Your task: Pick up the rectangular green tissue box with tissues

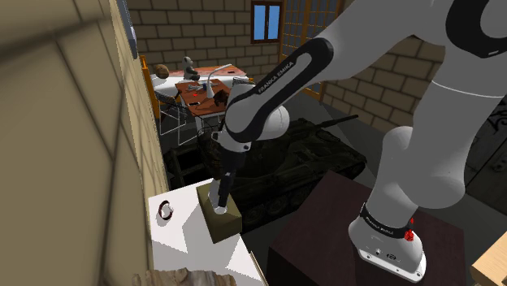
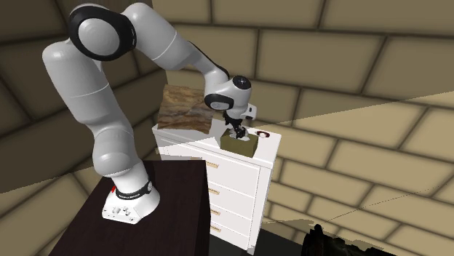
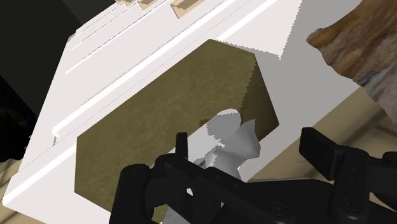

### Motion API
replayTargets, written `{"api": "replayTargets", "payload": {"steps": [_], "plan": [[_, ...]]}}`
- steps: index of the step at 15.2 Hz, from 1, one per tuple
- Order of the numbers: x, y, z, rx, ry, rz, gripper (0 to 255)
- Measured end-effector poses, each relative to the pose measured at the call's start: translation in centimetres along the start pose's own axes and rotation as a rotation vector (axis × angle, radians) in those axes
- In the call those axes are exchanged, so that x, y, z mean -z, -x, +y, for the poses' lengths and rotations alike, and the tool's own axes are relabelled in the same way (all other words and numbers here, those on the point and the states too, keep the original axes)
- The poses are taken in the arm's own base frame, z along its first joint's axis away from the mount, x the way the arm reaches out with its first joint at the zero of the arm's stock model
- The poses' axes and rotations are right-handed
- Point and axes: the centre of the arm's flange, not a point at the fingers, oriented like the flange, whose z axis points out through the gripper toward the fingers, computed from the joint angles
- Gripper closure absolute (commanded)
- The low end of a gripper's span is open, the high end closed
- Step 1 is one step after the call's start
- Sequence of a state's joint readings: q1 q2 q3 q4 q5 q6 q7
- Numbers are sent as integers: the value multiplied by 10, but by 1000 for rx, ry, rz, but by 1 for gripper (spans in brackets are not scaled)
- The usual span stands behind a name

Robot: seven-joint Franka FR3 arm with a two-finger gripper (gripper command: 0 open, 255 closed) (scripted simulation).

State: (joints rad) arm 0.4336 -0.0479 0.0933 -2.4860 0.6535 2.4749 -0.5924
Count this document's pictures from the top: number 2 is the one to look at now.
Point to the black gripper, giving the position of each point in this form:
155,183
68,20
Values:
235,126

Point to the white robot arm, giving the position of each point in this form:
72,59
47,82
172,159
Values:
85,92

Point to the olive tissue box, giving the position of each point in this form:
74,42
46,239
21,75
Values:
237,146

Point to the white chest of drawers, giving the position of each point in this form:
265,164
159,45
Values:
234,177

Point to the dark robot stand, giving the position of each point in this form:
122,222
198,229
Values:
177,212

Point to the black rough object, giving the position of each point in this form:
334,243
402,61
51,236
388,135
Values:
319,243

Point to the brown marbled wall picture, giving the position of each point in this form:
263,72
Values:
184,110

